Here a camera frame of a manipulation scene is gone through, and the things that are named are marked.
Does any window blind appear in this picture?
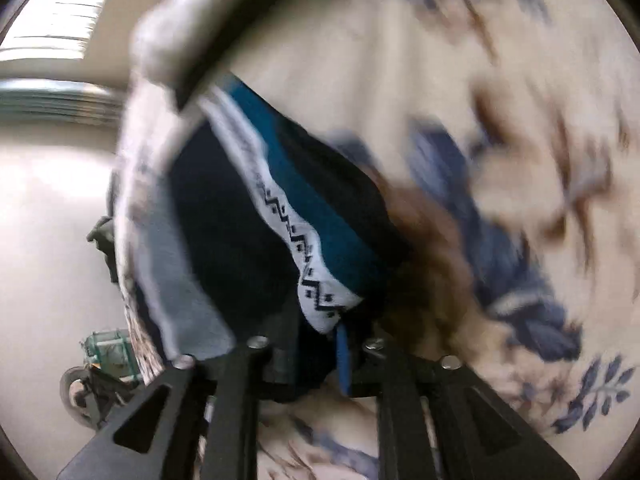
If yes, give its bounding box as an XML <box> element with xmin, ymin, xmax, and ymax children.
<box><xmin>0</xmin><ymin>0</ymin><xmax>126</xmax><ymax>64</ymax></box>

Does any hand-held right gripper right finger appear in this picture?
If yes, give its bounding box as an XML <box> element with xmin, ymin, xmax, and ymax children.
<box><xmin>335</xmin><ymin>324</ymin><xmax>582</xmax><ymax>480</ymax></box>

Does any navy striped knit sweater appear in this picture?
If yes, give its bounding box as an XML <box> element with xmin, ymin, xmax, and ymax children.
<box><xmin>106</xmin><ymin>77</ymin><xmax>417</xmax><ymax>404</ymax></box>

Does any green wheeled cart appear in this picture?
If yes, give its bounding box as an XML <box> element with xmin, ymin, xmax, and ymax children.
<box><xmin>59</xmin><ymin>328</ymin><xmax>147</xmax><ymax>432</ymax></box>

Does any floral printed blanket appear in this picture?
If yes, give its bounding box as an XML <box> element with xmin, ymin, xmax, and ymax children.
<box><xmin>194</xmin><ymin>0</ymin><xmax>640</xmax><ymax>480</ymax></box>

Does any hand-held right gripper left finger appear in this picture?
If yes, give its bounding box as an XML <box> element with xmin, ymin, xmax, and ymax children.
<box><xmin>56</xmin><ymin>336</ymin><xmax>274</xmax><ymax>480</ymax></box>

